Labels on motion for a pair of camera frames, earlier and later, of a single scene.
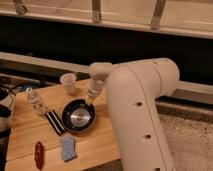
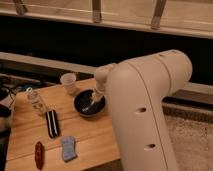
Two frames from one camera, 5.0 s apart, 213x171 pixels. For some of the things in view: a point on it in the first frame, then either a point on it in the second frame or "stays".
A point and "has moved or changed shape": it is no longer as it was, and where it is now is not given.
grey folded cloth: x=68 y=148 stays
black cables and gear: x=8 y=92 stays
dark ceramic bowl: x=78 y=116 has moved or changed shape
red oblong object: x=39 y=155 stays
